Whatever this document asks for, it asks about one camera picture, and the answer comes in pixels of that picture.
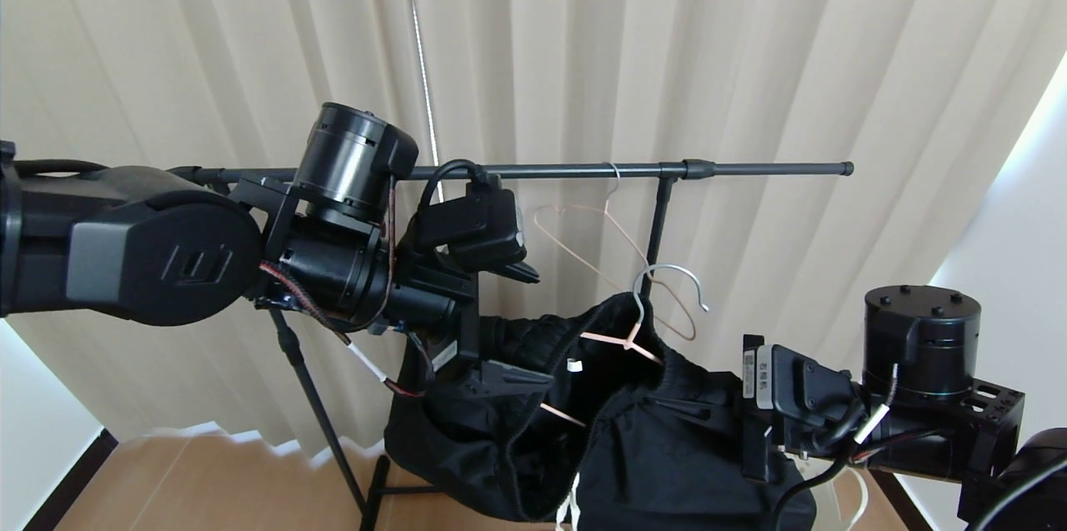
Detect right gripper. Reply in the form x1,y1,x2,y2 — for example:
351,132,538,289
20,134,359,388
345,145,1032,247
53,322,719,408
742,421,836,483

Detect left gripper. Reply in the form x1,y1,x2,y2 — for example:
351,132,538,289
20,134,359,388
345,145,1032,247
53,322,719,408
390,261,556,398

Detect black shorts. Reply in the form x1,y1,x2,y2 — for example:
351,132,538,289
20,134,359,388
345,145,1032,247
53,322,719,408
383,292,818,531

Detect pink clothes hanger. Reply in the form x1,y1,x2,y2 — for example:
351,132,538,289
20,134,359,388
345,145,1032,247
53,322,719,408
533,163,698,342
540,264,709,429

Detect black clothes rack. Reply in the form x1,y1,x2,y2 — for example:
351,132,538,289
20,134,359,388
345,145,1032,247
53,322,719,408
167,158,855,531

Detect beige curtain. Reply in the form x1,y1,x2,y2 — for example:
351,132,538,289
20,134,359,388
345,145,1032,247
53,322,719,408
0,0,1067,458

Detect black cable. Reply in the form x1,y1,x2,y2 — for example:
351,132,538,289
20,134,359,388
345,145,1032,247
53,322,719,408
414,158,503,225
771,398,876,531

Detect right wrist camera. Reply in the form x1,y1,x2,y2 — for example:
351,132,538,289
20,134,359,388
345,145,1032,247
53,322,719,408
740,335,865,436

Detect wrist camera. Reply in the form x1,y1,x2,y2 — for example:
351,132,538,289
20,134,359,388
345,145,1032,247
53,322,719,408
417,185,529,273
740,335,865,436

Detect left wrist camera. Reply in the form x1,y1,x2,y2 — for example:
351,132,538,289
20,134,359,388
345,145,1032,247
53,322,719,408
417,185,529,273

